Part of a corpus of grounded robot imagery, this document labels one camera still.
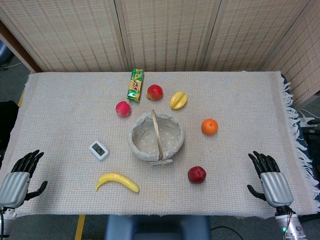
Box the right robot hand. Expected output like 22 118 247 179
246 150 294 208

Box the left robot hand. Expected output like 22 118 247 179
0 149 48 209

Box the orange fruit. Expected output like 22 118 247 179
201 118 219 136

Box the white woven tablecloth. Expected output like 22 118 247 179
0 70 320 218

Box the grey fabric basket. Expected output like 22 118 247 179
127 109 186 167

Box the black equipment box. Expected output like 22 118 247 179
0 100 20 167

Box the white power strip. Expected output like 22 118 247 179
298 109 320 128

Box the dark red apple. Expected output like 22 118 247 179
187 166 207 185

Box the white digital clock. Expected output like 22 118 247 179
88 140 111 161

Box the yellow banana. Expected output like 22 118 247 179
95 172 140 194

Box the yellow starfruit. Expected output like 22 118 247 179
169 91 188 110

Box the blue chair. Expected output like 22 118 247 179
0 38 14 68

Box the red yellow apple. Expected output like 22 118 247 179
146 84 164 101

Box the green snack package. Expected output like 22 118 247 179
126 69 145 103

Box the bamboo folding screen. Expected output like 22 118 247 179
0 0 320 107

